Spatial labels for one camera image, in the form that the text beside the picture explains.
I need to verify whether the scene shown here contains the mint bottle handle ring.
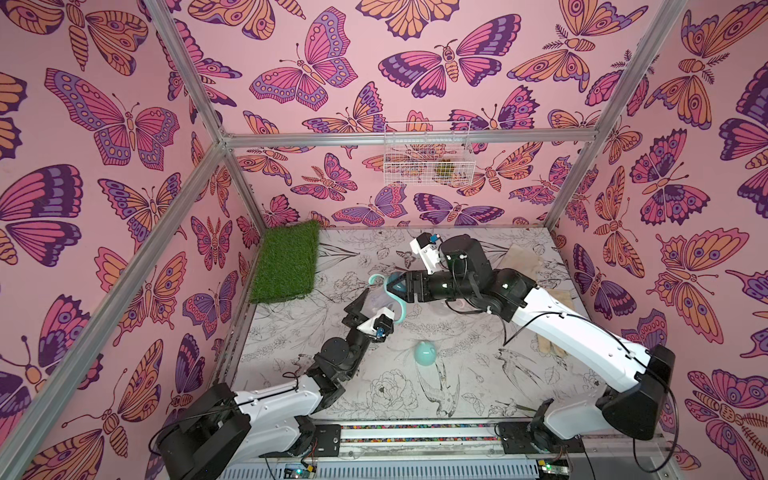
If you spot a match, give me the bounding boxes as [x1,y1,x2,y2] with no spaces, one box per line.
[368,273,412,324]

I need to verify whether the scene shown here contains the mint bottle cap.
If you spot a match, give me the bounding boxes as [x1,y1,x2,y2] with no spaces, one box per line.
[413,341,438,367]

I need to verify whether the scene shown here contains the teal nipple collar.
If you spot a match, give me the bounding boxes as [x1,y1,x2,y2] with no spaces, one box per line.
[386,273,407,296]

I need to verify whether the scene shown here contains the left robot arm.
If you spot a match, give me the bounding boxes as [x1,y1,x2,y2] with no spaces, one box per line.
[148,288,406,479]

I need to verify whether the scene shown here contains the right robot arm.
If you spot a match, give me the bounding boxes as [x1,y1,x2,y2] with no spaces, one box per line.
[386,233,675,450]

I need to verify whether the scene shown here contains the green artificial grass mat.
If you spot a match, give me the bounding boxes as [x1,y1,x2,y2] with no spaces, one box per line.
[250,220,321,304]

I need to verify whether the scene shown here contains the beige glove green fingers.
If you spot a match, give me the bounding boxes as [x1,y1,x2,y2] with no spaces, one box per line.
[498,245,540,281]

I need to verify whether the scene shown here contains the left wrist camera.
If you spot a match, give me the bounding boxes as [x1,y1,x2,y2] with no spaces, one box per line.
[356,307,395,342]

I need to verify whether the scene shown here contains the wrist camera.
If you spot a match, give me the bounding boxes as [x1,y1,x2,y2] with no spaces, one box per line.
[409,232,444,275]
[356,307,395,342]

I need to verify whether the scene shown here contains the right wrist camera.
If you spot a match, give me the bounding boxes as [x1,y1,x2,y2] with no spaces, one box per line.
[409,232,444,275]

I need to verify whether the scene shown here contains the white wire basket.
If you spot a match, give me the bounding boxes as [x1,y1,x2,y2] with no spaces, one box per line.
[381,130,476,188]

